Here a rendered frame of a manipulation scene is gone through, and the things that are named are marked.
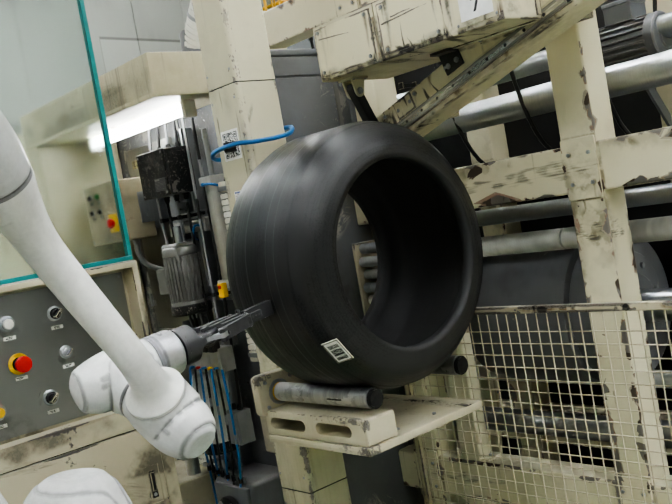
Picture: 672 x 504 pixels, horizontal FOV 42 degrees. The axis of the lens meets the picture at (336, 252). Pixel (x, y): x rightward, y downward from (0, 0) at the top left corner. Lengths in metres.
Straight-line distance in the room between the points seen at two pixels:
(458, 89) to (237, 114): 0.54
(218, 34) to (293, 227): 0.66
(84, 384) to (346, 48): 1.11
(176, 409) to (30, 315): 0.86
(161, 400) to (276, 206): 0.53
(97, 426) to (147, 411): 0.83
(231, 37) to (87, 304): 0.99
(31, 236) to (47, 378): 0.95
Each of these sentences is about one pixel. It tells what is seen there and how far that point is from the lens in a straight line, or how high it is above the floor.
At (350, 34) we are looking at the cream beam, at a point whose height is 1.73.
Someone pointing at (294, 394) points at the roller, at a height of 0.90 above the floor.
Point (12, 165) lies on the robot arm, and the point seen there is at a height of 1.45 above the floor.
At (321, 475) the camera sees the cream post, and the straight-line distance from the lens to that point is 2.27.
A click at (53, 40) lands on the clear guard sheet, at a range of 2.37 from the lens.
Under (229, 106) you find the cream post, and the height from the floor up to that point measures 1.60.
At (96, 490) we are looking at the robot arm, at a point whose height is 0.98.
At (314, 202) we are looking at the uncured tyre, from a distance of 1.76.
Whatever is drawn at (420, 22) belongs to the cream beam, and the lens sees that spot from 2.07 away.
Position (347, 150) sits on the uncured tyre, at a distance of 1.83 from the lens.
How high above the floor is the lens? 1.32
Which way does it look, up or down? 3 degrees down
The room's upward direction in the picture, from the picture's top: 10 degrees counter-clockwise
